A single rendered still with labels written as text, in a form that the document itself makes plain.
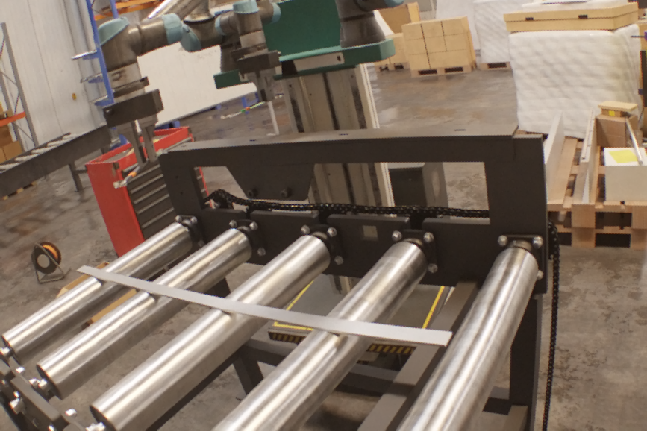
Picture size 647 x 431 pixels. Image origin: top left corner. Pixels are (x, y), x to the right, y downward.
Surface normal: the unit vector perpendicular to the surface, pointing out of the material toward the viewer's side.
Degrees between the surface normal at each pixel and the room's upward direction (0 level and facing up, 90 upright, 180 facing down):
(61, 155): 90
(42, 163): 90
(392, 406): 0
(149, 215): 90
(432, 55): 90
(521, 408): 0
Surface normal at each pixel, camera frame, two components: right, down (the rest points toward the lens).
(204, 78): 0.52, 0.18
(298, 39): -0.43, 0.40
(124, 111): 0.00, 0.33
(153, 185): 0.81, 0.01
